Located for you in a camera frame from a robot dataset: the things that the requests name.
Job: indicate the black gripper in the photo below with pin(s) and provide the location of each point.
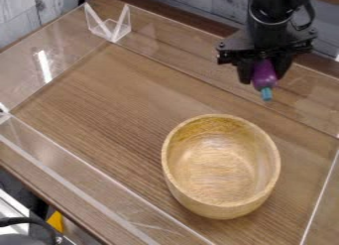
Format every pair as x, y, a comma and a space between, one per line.
265, 39

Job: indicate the purple toy eggplant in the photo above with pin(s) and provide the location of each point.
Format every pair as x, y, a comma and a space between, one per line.
264, 79

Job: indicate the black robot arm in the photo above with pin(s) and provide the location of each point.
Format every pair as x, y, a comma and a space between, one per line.
276, 8

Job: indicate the brown wooden bowl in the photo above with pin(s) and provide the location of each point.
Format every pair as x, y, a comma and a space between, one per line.
220, 164

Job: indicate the yellow black device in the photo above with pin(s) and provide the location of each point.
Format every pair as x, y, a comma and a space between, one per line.
53, 218

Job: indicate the clear acrylic corner bracket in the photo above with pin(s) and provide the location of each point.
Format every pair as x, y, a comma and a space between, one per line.
109, 29

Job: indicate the clear acrylic barrier wall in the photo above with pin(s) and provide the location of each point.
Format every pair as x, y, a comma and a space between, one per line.
93, 200

